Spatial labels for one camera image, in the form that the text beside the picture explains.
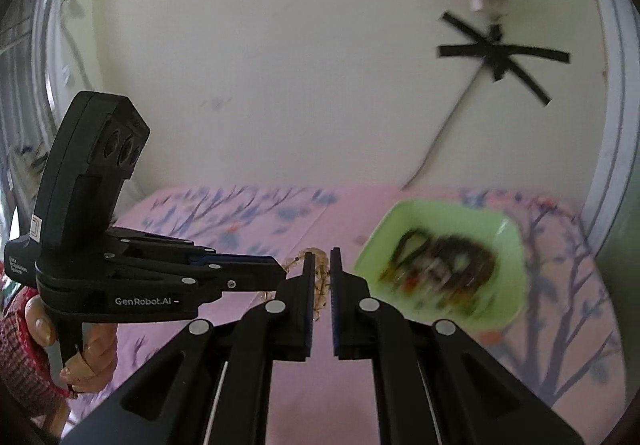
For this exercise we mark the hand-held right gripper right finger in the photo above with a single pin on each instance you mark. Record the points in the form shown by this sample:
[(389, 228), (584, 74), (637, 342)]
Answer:
[(336, 305)]

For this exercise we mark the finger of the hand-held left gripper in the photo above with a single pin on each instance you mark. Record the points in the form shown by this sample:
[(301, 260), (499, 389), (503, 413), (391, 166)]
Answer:
[(250, 275), (165, 241)]

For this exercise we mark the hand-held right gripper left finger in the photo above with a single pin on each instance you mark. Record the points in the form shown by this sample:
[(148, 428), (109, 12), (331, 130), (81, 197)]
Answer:
[(307, 305)]

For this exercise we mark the green plastic tray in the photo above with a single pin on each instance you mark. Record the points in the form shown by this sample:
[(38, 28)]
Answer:
[(390, 235)]

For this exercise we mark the person's left hand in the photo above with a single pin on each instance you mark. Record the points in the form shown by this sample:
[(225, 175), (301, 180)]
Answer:
[(100, 350)]

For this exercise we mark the pink floral tablecloth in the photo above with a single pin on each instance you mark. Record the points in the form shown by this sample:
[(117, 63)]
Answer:
[(310, 220)]

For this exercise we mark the black tape cross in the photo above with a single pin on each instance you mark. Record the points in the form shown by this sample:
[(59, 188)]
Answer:
[(495, 52)]

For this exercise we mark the white window frame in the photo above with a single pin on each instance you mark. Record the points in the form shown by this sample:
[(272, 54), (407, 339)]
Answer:
[(607, 75)]

